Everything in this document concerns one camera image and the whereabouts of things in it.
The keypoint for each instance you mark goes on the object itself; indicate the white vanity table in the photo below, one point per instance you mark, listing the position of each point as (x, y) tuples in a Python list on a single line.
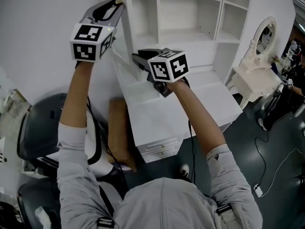
[(252, 80)]

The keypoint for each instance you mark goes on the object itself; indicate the person's left leg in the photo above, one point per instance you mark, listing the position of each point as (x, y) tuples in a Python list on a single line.
[(101, 162)]

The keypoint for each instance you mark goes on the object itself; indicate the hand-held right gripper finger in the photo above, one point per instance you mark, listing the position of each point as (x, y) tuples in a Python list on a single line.
[(138, 60)]

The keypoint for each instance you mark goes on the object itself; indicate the white cabinet with shelves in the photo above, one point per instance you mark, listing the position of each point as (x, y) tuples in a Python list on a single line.
[(181, 104)]

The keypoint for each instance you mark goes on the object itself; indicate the dark grey bin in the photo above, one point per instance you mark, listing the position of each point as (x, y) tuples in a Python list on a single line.
[(31, 206)]

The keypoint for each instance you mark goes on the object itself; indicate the white power adapter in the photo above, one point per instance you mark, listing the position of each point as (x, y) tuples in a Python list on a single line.
[(257, 190)]

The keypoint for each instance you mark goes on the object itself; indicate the dark grey chair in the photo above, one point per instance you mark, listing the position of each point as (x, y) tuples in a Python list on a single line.
[(40, 128)]

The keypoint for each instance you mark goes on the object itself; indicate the brown cardboard box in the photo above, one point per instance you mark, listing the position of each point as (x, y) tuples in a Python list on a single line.
[(119, 132)]

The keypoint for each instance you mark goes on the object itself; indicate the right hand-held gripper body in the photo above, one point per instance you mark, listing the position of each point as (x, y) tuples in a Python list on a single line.
[(166, 65)]

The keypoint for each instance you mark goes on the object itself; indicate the person's right forearm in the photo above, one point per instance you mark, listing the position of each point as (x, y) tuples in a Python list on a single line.
[(195, 113)]

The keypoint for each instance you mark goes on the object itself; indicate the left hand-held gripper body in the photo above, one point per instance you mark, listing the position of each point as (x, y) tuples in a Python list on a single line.
[(85, 42)]

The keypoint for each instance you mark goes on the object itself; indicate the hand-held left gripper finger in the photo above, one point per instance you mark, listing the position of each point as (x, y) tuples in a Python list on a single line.
[(116, 15), (94, 7)]

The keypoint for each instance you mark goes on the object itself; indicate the person's grey hooded top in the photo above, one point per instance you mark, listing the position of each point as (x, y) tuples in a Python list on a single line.
[(166, 199)]

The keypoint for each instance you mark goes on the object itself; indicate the person's white and black shoe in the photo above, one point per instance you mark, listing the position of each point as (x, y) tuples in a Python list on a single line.
[(184, 169)]

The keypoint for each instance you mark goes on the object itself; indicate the white cabinet door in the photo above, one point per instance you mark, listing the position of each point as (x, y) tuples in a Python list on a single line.
[(121, 56)]

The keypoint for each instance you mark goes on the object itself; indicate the person's left forearm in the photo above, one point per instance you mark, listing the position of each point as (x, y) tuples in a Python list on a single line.
[(76, 94)]

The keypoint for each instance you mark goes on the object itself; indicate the oval white-framed mirror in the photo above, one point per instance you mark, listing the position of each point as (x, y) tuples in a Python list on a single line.
[(264, 34)]

